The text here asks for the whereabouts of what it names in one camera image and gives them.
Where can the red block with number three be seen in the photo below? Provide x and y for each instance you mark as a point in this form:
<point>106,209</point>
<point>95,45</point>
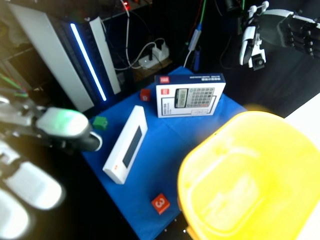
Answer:
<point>160,203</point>

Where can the grey usb adapter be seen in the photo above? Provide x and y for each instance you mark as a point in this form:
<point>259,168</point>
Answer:
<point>195,37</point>

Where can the white tower with blue light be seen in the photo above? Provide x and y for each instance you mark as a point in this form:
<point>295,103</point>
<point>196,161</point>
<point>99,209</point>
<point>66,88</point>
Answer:
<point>62,62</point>

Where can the yellow plastic bin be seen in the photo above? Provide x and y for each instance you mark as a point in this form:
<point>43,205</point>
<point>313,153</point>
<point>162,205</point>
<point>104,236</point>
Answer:
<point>250,175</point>

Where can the blue cloth mat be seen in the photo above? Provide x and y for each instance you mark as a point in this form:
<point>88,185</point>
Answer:
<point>162,150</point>

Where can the blue usb plug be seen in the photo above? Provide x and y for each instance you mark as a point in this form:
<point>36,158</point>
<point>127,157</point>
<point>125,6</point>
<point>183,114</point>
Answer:
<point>197,60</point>

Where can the long white box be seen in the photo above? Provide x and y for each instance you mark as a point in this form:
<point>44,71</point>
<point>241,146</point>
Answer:
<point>120,155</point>

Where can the small red block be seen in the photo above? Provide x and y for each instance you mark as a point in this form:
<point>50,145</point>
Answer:
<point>145,95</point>

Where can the white charger plug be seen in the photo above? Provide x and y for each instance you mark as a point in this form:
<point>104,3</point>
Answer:
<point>162,50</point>

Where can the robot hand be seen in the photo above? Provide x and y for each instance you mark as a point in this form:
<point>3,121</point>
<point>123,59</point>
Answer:
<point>62,125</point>
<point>290,30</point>

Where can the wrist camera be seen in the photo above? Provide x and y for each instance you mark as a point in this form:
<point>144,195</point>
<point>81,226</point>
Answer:
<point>258,62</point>

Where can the calculator box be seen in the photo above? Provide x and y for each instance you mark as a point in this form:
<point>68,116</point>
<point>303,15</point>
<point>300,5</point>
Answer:
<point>190,100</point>

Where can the green block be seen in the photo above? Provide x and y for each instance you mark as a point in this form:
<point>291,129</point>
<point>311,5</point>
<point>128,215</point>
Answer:
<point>100,123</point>

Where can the brown wooden board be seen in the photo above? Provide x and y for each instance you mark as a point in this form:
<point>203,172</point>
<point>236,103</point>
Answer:
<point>152,72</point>

